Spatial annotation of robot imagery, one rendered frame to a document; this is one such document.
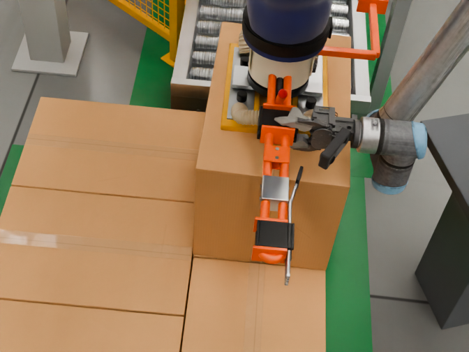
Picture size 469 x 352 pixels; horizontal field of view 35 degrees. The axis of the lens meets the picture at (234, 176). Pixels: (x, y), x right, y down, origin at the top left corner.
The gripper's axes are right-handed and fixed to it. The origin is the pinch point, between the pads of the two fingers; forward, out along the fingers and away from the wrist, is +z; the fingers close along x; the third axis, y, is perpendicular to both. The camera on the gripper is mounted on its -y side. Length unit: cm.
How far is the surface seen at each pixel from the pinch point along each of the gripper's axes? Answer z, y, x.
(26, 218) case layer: 71, 4, -53
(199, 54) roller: 27, 84, -53
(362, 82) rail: -33, 73, -48
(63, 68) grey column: 93, 126, -106
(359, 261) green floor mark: -43, 36, -107
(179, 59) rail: 33, 76, -48
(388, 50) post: -50, 118, -70
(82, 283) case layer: 50, -17, -53
